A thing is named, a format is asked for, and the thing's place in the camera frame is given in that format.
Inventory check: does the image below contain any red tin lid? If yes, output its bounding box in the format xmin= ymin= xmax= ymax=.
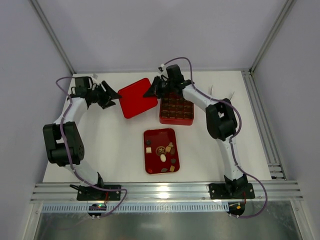
xmin=117 ymin=78 xmax=158 ymax=119

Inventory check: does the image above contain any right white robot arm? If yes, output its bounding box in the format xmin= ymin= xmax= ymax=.
xmin=143 ymin=64 xmax=251 ymax=199

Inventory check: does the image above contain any red chocolate box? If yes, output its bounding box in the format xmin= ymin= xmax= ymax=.
xmin=159 ymin=93 xmax=194 ymax=126

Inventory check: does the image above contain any tan cube chocolate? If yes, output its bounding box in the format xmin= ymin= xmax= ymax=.
xmin=165 ymin=146 xmax=172 ymax=152

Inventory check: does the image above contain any white square chocolate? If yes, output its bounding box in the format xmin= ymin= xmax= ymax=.
xmin=146 ymin=147 xmax=152 ymax=154

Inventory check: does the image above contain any right aluminium frame post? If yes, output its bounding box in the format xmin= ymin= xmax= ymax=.
xmin=249 ymin=0 xmax=297 ymax=74

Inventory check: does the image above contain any dark right edge chocolate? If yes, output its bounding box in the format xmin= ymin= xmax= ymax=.
xmin=170 ymin=148 xmax=176 ymax=155

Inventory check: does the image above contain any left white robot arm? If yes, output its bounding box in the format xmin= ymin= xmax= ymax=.
xmin=42 ymin=76 xmax=122 ymax=191

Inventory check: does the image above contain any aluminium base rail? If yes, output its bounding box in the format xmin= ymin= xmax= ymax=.
xmin=30 ymin=180 xmax=304 ymax=203

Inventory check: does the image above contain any white oval chocolate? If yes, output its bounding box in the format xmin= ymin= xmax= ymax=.
xmin=160 ymin=154 xmax=167 ymax=163

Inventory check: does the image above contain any white slotted cable duct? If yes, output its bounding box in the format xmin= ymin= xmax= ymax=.
xmin=41 ymin=201 xmax=229 ymax=214

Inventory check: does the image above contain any red lacquer tray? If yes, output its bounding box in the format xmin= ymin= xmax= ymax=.
xmin=143 ymin=128 xmax=180 ymax=175

